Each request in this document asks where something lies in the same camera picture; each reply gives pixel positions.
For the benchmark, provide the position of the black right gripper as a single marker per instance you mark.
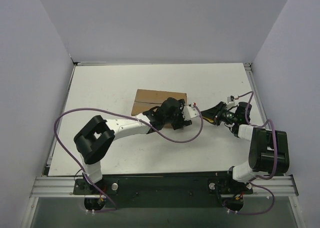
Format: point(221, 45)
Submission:
point(221, 114)

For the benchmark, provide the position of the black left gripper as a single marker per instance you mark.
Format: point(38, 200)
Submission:
point(180, 118)

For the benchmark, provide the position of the brown cardboard express box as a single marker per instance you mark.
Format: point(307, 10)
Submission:
point(147, 99)

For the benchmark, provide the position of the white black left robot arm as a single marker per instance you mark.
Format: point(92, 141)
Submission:
point(96, 137)

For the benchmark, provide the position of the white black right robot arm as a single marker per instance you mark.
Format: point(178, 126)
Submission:
point(268, 153)

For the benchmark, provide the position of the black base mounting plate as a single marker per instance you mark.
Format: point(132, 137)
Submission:
point(161, 192)

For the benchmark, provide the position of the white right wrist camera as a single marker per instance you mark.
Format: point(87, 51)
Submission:
point(230, 101)

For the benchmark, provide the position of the aluminium front frame rail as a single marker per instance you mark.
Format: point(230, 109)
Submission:
point(63, 187)

